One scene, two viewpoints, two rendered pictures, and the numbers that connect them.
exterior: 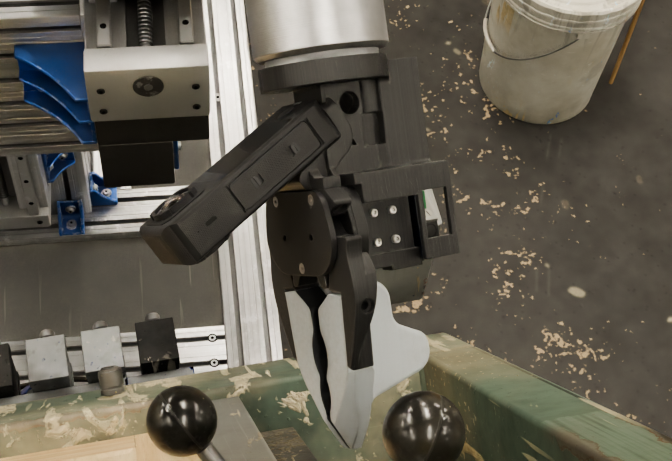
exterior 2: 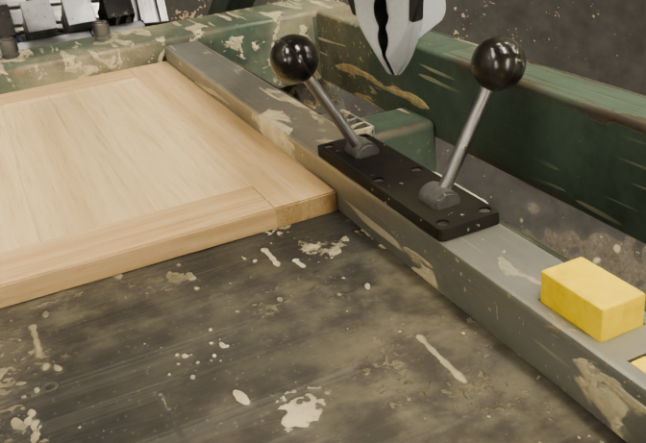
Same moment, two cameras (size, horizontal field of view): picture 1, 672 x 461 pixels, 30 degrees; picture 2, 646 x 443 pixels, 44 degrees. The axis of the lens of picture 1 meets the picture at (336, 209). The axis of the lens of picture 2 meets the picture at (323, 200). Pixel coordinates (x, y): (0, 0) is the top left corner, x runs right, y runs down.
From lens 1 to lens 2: 0.23 m
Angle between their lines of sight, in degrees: 25
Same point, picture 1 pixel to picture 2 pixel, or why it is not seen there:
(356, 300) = not seen: outside the picture
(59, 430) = (75, 66)
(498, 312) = not seen: outside the picture
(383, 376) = (422, 26)
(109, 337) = not seen: outside the picture
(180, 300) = not seen: outside the picture
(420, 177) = not seen: outside the picture
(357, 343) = (419, 3)
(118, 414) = (115, 54)
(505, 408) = not seen: hidden behind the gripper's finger
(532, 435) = (432, 62)
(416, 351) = (439, 9)
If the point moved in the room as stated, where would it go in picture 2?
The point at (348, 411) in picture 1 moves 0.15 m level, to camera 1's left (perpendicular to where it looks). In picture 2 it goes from (402, 50) to (215, 29)
